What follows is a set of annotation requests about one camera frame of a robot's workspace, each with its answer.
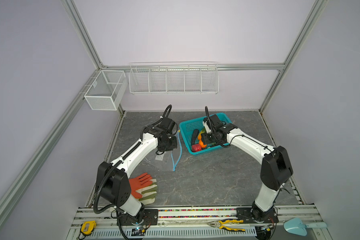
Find clear zip top bag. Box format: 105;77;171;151
144;131;183;172

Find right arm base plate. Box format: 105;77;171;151
236;207;279;224

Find white mesh box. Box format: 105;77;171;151
84;70;128;111

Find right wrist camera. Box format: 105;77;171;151
203;119;212;134

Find white wire shelf basket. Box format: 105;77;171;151
129;62;220;95

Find small red pepper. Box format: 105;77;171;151
191;144;202;153

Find white slotted cable duct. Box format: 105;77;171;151
86;226;257;240

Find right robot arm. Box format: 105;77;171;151
201;115;293;221

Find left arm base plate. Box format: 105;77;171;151
117;209;159;226

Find teal plastic basket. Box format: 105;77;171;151
180;110;234;155

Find light blue scoop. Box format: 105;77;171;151
283;218;327;237

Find yellow orange mango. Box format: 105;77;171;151
199;140;208;149

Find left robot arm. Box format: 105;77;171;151
93;117;178;218

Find yellow tape measure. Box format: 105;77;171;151
80;221;97;236

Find red white work glove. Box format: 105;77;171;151
129;173;158;205

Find yellow handled pliers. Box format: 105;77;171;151
208;219;246;232

